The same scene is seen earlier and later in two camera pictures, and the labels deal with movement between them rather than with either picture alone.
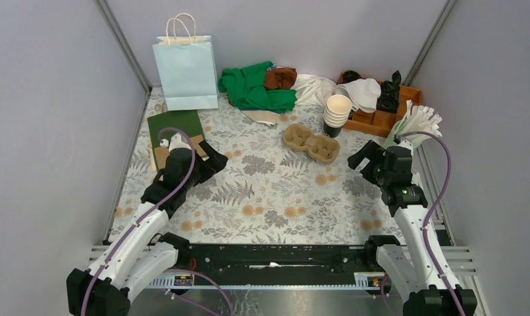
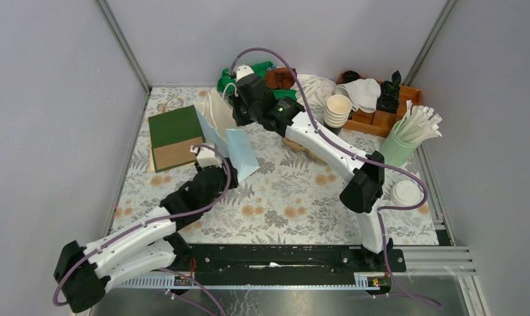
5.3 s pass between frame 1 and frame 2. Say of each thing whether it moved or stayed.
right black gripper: moved
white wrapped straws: stayed
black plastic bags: stayed
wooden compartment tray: stayed
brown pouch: stayed
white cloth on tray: stayed
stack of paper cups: stayed
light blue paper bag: moved
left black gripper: moved
